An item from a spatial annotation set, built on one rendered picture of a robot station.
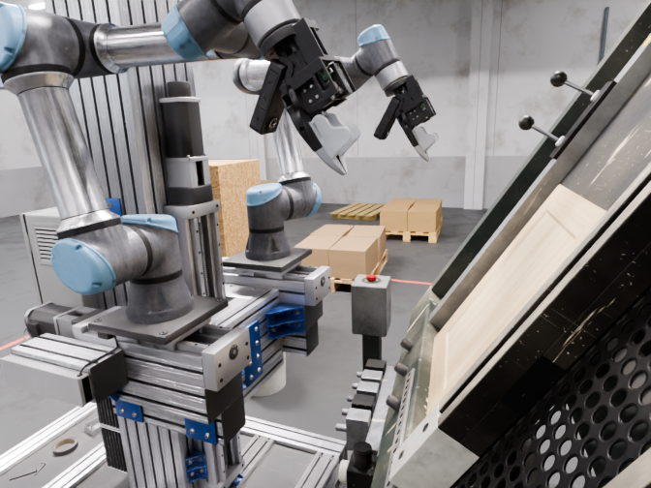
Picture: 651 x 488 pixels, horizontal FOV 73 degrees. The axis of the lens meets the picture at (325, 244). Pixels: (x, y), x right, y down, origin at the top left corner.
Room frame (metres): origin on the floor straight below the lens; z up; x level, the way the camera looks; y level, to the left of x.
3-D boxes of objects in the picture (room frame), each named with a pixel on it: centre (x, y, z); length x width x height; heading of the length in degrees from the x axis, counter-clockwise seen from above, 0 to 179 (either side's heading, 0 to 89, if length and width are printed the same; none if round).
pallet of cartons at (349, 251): (4.31, -0.18, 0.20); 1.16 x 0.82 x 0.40; 157
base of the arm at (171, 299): (0.98, 0.39, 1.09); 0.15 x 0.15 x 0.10
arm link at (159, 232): (0.97, 0.40, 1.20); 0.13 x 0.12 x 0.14; 157
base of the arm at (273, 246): (1.43, 0.19, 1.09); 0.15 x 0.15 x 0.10
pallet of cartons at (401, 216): (6.01, -1.21, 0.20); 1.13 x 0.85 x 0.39; 155
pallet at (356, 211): (7.47, -0.67, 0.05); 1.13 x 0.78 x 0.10; 156
